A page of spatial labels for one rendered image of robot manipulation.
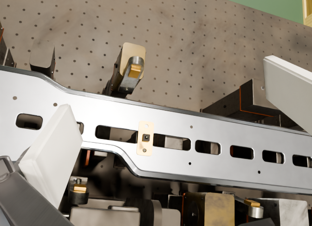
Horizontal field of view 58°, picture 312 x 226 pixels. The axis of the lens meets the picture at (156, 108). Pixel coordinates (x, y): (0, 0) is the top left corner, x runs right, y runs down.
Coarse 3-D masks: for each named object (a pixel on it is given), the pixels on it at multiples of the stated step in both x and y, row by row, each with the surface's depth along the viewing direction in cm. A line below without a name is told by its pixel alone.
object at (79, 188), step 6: (72, 180) 61; (78, 180) 60; (72, 186) 55; (78, 186) 52; (84, 186) 53; (72, 192) 51; (78, 192) 51; (84, 192) 52; (72, 198) 51; (78, 198) 51; (84, 198) 51; (78, 204) 51; (84, 204) 51
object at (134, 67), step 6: (132, 60) 62; (138, 60) 62; (126, 66) 64; (132, 66) 62; (138, 66) 62; (126, 72) 64; (132, 72) 63; (138, 72) 63; (126, 78) 66; (132, 78) 66; (138, 78) 66; (120, 84) 69; (126, 84) 68; (132, 84) 68; (120, 90) 71; (126, 90) 70; (132, 90) 71
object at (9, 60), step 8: (0, 24) 69; (0, 32) 70; (0, 40) 71; (0, 48) 75; (8, 48) 81; (0, 56) 76; (8, 56) 82; (0, 64) 77; (8, 64) 84; (16, 64) 93
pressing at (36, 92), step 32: (0, 96) 61; (32, 96) 63; (64, 96) 65; (96, 96) 68; (0, 128) 59; (128, 128) 68; (160, 128) 70; (192, 128) 73; (224, 128) 76; (256, 128) 79; (288, 128) 84; (128, 160) 65; (160, 160) 68; (192, 160) 71; (224, 160) 74; (256, 160) 77; (288, 160) 80; (288, 192) 77
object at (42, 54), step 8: (40, 40) 68; (32, 48) 67; (40, 48) 67; (48, 48) 68; (32, 56) 66; (40, 56) 67; (48, 56) 67; (32, 64) 66; (40, 64) 66; (48, 64) 67; (40, 72) 69; (48, 72) 69
